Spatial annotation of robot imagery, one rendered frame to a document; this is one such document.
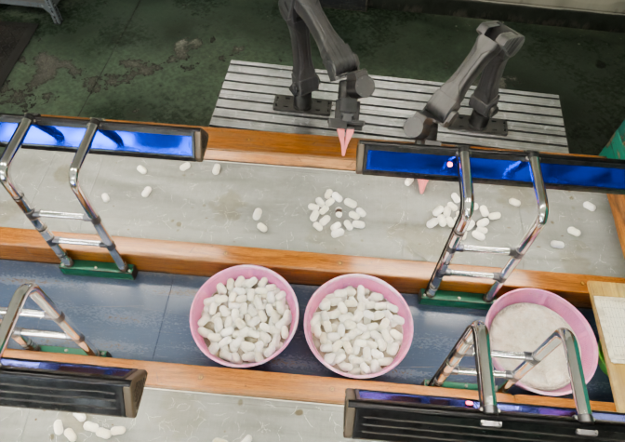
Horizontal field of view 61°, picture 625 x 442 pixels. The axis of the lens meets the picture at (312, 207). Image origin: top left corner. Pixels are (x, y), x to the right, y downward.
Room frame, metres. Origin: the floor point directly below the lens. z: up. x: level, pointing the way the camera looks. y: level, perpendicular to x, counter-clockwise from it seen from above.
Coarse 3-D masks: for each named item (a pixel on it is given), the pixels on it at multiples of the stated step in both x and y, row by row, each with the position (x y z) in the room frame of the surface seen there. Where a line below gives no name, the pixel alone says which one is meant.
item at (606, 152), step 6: (618, 132) 1.09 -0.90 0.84; (612, 138) 1.10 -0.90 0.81; (618, 138) 1.07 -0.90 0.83; (606, 144) 1.10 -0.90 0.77; (612, 144) 1.08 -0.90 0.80; (618, 144) 1.06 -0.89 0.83; (606, 150) 1.09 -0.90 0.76; (612, 150) 1.07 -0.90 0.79; (618, 150) 1.04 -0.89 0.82; (624, 150) 1.02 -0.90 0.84; (606, 156) 1.07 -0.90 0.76; (612, 156) 1.05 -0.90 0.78; (618, 156) 1.02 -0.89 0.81; (624, 156) 1.00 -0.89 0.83
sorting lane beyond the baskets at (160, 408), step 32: (0, 416) 0.27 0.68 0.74; (32, 416) 0.27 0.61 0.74; (64, 416) 0.27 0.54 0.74; (96, 416) 0.27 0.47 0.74; (160, 416) 0.28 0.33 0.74; (192, 416) 0.28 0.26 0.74; (224, 416) 0.28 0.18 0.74; (256, 416) 0.28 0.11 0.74; (288, 416) 0.29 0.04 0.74; (320, 416) 0.29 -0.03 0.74
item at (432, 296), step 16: (464, 160) 0.73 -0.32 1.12; (528, 160) 0.74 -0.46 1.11; (464, 176) 0.69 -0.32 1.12; (464, 192) 0.65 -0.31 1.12; (544, 192) 0.65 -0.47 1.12; (464, 208) 0.61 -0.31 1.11; (544, 208) 0.61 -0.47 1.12; (464, 224) 0.60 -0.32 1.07; (544, 224) 0.59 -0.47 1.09; (448, 240) 0.61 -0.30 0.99; (528, 240) 0.59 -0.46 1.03; (448, 256) 0.60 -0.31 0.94; (512, 256) 0.60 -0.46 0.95; (448, 272) 0.60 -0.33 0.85; (464, 272) 0.61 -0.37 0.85; (480, 272) 0.61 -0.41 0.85; (432, 288) 0.60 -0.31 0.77; (496, 288) 0.59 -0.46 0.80; (432, 304) 0.59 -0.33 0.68; (448, 304) 0.59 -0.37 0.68; (464, 304) 0.59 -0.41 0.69; (480, 304) 0.59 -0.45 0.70
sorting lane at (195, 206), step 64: (0, 192) 0.88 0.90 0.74; (64, 192) 0.88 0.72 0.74; (128, 192) 0.89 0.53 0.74; (192, 192) 0.90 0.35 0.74; (256, 192) 0.90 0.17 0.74; (320, 192) 0.91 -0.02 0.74; (384, 192) 0.92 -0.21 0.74; (448, 192) 0.93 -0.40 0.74; (512, 192) 0.93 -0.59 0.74; (576, 192) 0.94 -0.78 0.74; (384, 256) 0.70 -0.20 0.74; (576, 256) 0.72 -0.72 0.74
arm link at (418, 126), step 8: (416, 112) 1.03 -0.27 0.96; (424, 112) 1.05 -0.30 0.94; (456, 112) 1.05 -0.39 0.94; (408, 120) 1.02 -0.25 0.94; (416, 120) 1.01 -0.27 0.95; (424, 120) 1.00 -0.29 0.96; (432, 120) 1.03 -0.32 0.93; (440, 120) 1.06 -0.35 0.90; (448, 120) 1.03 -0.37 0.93; (408, 128) 1.00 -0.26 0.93; (416, 128) 0.99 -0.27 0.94; (424, 128) 0.99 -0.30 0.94; (408, 136) 0.98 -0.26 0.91; (416, 136) 0.97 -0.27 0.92; (424, 136) 1.00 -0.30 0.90
